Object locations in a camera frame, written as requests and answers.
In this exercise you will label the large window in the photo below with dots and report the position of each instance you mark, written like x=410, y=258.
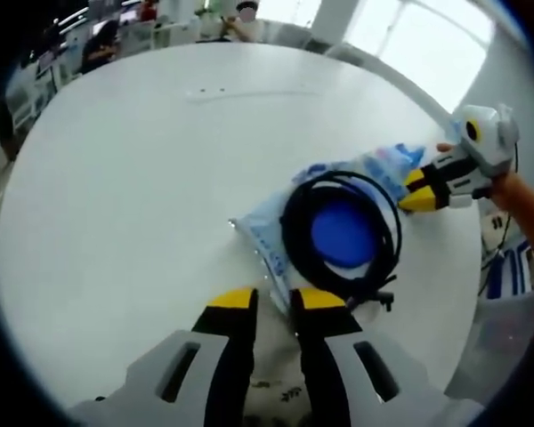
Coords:
x=418, y=40

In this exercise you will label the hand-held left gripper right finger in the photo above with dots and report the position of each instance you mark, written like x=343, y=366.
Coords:
x=338, y=378

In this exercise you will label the person's right hand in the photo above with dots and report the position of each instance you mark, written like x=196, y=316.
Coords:
x=448, y=148

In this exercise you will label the blue pink packet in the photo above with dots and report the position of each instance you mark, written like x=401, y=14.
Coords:
x=400, y=160

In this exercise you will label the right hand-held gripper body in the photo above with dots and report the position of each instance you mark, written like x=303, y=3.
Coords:
x=494, y=138

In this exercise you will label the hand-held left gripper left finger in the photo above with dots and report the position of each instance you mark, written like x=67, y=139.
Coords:
x=196, y=378

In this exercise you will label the white table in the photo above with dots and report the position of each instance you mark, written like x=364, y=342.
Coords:
x=138, y=200

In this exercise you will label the grey mesh chair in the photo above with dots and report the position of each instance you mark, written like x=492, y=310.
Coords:
x=498, y=342

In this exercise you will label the blue white striped cloth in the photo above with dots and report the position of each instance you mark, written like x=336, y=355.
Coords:
x=514, y=267

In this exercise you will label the blue disc packet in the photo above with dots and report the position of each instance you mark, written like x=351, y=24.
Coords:
x=338, y=236

